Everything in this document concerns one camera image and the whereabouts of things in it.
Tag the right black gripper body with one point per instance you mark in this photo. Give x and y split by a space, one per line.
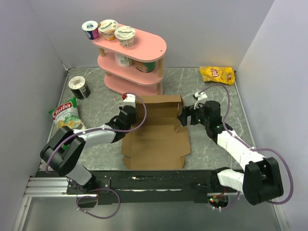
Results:
197 116

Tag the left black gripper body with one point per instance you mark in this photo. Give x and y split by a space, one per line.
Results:
128 127

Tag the brown cardboard box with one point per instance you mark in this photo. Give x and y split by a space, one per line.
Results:
159 141

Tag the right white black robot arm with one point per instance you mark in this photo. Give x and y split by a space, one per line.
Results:
260 180

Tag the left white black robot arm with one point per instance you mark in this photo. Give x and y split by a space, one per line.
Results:
64 149

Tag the yellow Lays chips bag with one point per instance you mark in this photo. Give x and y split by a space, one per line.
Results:
218 74

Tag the pink three-tier shelf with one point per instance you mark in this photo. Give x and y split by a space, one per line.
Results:
147 48

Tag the green can on middle shelf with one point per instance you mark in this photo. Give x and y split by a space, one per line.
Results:
145 67

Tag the white cup on middle shelf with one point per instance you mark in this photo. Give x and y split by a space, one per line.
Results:
123 61

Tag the black can with white lid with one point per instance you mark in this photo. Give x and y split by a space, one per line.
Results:
79 87

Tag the green Chuba chips bag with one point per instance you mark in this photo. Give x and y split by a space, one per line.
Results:
67 115

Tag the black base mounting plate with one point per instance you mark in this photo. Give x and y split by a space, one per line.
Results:
151 186

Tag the white Chobani yogurt cup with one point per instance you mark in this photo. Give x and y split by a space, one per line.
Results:
125 35

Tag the orange Chobani yogurt cup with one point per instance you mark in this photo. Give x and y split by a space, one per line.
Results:
107 28

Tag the blue white yogurt cup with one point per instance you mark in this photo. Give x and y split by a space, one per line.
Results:
91 29

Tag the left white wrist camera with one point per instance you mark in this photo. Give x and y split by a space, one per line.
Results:
128 100

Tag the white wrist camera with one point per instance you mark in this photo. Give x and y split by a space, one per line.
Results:
200 98
128 100

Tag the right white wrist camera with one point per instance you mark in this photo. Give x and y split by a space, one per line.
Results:
200 98

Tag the aluminium frame rail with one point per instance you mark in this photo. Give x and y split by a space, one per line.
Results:
40 187

